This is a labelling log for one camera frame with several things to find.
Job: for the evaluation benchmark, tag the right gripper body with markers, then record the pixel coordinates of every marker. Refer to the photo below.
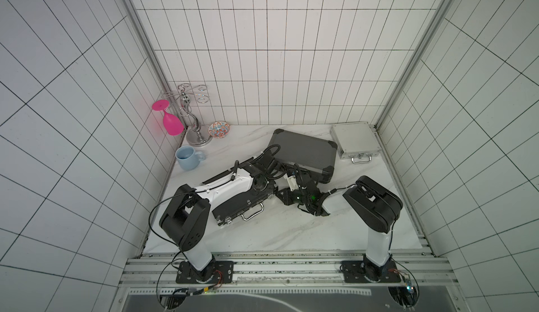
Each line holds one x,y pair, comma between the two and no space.
284,196

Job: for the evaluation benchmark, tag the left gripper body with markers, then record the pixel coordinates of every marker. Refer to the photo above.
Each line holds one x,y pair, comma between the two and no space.
267,188

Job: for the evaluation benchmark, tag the black poker case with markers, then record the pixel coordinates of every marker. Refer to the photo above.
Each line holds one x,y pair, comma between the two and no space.
237,190
314,155

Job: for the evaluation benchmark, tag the silver poker case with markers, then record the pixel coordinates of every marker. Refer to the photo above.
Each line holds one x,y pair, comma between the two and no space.
356,142

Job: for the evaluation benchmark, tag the colourful patterned small bowl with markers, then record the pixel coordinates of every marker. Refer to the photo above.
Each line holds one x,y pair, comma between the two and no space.
219,129

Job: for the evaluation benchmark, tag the light blue mug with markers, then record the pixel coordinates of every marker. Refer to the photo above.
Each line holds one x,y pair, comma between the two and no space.
188,157

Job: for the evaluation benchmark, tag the pink wine glass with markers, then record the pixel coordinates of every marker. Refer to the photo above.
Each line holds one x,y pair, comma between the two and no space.
172,124

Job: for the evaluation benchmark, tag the metal wire glass rack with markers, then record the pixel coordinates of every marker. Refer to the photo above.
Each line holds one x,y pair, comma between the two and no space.
183,95

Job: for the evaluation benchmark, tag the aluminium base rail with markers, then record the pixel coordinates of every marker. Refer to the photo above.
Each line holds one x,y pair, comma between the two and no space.
301,272

